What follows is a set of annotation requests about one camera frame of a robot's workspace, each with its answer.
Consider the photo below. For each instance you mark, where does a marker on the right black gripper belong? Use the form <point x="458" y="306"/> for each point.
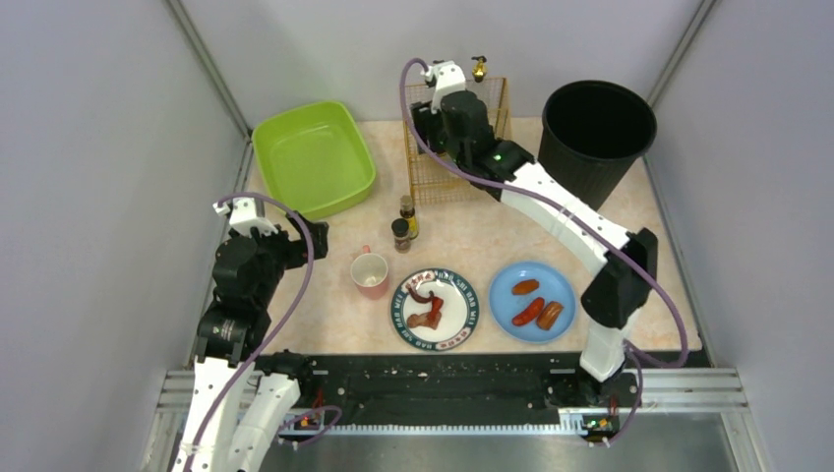
<point x="422" y="123"/>

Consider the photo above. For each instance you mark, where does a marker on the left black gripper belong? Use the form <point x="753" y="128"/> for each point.
<point x="312" y="239"/>

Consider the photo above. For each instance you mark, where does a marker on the clear oil dispenser bottle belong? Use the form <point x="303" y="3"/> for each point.
<point x="479" y="76"/>

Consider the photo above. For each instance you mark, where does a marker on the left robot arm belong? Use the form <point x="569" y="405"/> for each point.
<point x="238" y="405"/>

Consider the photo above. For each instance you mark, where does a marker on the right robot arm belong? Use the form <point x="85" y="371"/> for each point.
<point x="458" y="135"/>

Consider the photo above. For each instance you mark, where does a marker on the small spice bottle yellow label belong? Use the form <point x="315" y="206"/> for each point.
<point x="408" y="212"/>

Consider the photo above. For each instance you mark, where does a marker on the pink mug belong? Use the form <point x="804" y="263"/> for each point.
<point x="369" y="272"/>

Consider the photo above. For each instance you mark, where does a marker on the green plastic basin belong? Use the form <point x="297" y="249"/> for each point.
<point x="314" y="159"/>

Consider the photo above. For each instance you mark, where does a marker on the small dark spice jar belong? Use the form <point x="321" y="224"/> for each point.
<point x="401" y="235"/>

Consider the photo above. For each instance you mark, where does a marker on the black trash bin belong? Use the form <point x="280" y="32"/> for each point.
<point x="593" y="132"/>

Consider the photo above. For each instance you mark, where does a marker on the meat scrap on plate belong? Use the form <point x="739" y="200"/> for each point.
<point x="430" y="318"/>

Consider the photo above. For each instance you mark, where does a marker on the white plate green rim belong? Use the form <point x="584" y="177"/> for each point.
<point x="461" y="310"/>

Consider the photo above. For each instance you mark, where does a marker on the upper sausage piece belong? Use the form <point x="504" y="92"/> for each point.
<point x="525" y="287"/>

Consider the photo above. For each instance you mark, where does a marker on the blue plate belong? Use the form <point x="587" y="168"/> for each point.
<point x="553" y="287"/>

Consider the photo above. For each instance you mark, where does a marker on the red sausage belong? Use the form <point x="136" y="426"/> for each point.
<point x="530" y="313"/>

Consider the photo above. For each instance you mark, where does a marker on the brown sausage piece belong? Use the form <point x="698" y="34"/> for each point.
<point x="548" y="316"/>

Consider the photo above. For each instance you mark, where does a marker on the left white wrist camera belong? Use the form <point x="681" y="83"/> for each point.
<point x="244" y="215"/>

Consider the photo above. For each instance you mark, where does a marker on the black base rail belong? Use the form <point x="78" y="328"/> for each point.
<point x="459" y="390"/>

